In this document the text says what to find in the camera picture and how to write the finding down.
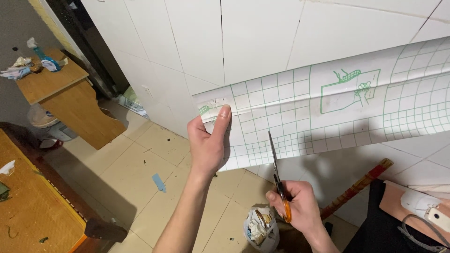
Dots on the person's left hand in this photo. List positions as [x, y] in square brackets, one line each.
[207, 147]

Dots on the blue paper scrap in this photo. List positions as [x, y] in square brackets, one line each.
[159, 182]

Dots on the white plastic device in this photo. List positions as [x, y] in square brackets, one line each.
[427, 209]

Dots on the small wooden side table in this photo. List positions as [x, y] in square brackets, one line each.
[70, 98]

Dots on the white paper scrap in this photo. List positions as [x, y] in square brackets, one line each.
[7, 168]

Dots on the blue spray bottle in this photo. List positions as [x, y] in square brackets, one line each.
[45, 58]

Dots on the person's right hand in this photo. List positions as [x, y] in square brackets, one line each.
[303, 207]

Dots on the dark door frame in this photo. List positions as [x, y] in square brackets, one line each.
[88, 42]

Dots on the black chair with pink cushion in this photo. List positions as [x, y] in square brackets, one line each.
[383, 225]

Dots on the white trash bag with scraps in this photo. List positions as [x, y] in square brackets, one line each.
[262, 228]

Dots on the red and yellow wooden stick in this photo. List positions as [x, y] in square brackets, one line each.
[355, 189]

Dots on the white plastic bucket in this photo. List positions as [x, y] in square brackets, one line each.
[47, 123]

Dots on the patterned doormat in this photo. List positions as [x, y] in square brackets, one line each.
[132, 102]

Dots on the crumpled tissues and wrappers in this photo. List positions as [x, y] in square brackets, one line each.
[16, 70]

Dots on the white green-gridded adhesive paper sheet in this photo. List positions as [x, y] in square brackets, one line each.
[334, 105]

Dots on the wooden bed with straw mat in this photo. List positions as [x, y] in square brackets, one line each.
[35, 203]

